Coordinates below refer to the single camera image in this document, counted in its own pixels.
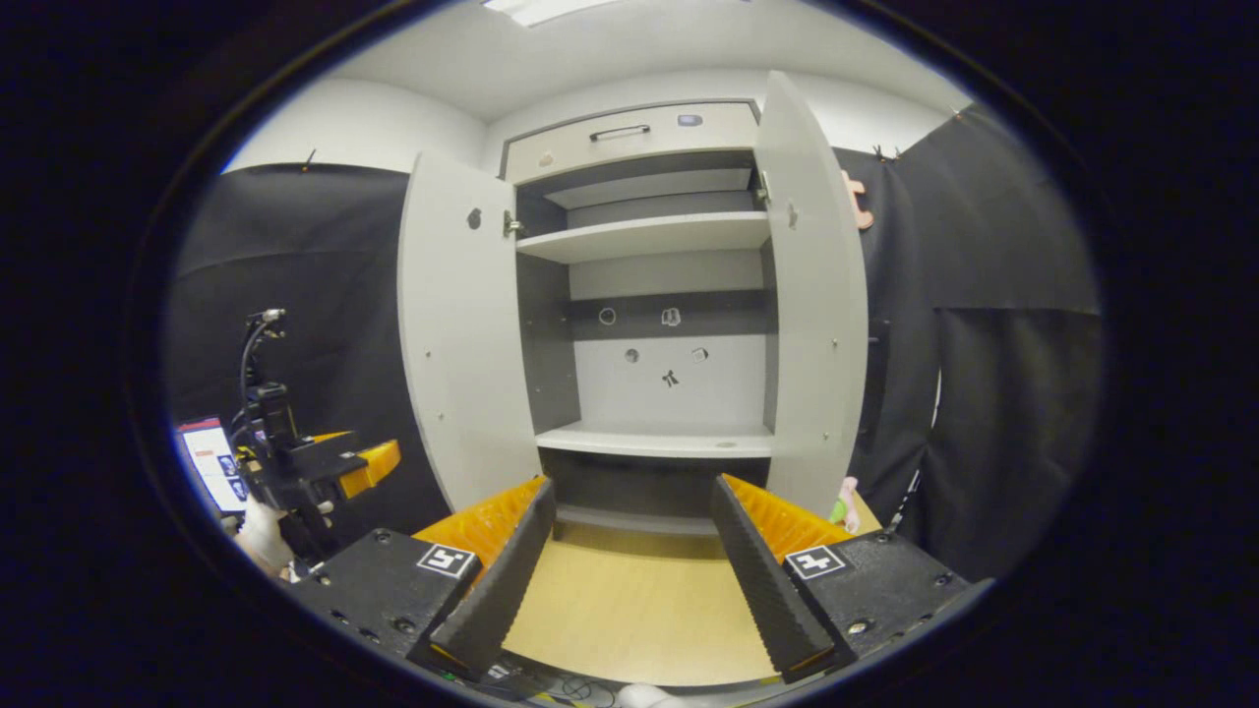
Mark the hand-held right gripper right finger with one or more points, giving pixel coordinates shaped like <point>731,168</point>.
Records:
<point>772,590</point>

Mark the grey cabinet drawer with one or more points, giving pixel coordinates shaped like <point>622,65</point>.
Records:
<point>689,147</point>

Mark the grey double-door shoe cabinet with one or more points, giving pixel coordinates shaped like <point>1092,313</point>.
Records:
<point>610,393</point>

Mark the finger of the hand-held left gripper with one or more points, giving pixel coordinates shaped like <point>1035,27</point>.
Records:
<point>325,462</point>
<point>329,436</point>

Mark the grey thin cabinet shelf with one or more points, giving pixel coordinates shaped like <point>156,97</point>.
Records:
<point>649,187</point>

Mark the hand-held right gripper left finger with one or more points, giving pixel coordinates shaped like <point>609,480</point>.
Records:
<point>502,590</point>

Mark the large ceiling light panel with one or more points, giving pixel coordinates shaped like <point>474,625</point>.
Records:
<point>541,8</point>

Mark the grey cabinet door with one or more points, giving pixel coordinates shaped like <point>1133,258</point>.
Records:
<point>462,344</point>
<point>811,344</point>

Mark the white low cabinet shelf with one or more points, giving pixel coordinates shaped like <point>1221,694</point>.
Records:
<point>649,440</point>

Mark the black backdrop cloth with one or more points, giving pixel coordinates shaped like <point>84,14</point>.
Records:
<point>1003,393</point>

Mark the white wide cabinet shelf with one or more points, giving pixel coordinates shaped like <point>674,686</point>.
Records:
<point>639,236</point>

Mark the white fabric lump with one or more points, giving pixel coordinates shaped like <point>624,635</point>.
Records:
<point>649,698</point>

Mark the green and pink plush toy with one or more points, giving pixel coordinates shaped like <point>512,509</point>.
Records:
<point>844,506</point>

